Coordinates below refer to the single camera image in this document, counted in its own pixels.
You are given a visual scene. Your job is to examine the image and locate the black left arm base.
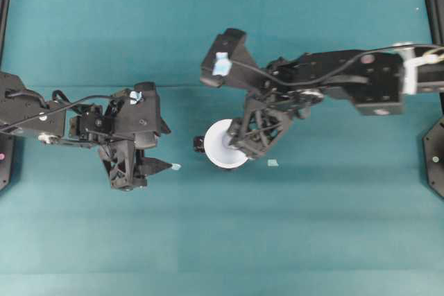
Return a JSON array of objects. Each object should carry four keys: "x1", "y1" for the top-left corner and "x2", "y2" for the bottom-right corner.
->
[{"x1": 0, "y1": 134, "x2": 15, "y2": 191}]

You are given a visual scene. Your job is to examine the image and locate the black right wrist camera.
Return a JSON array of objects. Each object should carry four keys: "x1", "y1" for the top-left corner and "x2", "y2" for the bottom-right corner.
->
[{"x1": 200, "y1": 28, "x2": 271, "y2": 94}]

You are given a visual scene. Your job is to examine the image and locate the small tape patch on table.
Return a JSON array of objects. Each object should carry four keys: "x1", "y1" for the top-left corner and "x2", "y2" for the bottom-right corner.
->
[{"x1": 267, "y1": 159, "x2": 279, "y2": 167}]

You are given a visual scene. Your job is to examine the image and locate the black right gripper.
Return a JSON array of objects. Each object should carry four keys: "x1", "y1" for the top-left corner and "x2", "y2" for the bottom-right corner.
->
[{"x1": 227, "y1": 96, "x2": 293, "y2": 159}]

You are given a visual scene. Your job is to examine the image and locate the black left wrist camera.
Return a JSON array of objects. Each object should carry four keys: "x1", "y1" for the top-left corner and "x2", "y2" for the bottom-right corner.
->
[{"x1": 105, "y1": 82, "x2": 171, "y2": 150}]

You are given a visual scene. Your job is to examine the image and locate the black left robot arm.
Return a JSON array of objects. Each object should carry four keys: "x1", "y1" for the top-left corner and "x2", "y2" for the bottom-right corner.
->
[{"x1": 1, "y1": 73, "x2": 173, "y2": 191}]

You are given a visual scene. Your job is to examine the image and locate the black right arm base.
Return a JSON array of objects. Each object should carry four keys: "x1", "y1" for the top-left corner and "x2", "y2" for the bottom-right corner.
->
[{"x1": 422, "y1": 117, "x2": 444, "y2": 198}]

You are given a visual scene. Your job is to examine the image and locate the black cup holder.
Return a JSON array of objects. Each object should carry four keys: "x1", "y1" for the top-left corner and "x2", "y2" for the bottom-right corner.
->
[{"x1": 193, "y1": 136, "x2": 235, "y2": 171}]

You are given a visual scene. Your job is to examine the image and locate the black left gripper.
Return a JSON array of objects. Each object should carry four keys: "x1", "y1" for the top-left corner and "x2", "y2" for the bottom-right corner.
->
[{"x1": 98, "y1": 140, "x2": 173, "y2": 191}]

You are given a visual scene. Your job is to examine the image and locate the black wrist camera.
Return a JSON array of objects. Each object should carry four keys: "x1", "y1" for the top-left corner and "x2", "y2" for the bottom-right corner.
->
[
  {"x1": 200, "y1": 28, "x2": 271, "y2": 94},
  {"x1": 105, "y1": 82, "x2": 171, "y2": 150}
]

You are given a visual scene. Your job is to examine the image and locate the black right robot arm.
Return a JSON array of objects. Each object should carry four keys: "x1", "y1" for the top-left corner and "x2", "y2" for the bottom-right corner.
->
[{"x1": 228, "y1": 44, "x2": 443, "y2": 159}]

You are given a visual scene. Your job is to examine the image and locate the black left frame rail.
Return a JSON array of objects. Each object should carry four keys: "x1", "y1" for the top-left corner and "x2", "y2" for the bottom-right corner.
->
[{"x1": 0, "y1": 0, "x2": 10, "y2": 60}]

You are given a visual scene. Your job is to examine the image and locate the black right frame rail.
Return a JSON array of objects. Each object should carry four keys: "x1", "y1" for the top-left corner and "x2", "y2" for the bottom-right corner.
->
[{"x1": 425, "y1": 0, "x2": 443, "y2": 45}]

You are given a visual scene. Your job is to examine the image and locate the black frame rail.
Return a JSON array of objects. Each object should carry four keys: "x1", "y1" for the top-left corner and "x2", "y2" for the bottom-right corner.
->
[
  {"x1": 425, "y1": 0, "x2": 443, "y2": 45},
  {"x1": 0, "y1": 0, "x2": 10, "y2": 60}
]

